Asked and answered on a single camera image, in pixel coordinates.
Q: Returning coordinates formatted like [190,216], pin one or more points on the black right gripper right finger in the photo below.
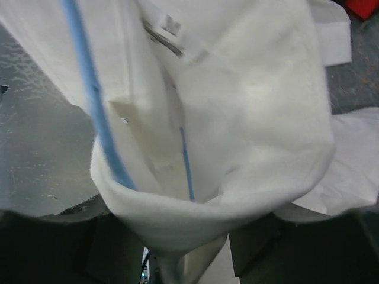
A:
[343,249]

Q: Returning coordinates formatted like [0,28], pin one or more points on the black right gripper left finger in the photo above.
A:
[84,244]

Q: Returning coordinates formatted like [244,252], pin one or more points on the red black plaid shirt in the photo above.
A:
[362,9]

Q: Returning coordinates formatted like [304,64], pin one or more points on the white dress shirt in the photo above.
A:
[220,112]

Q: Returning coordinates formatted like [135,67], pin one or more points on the light blue hanger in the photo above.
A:
[93,91]

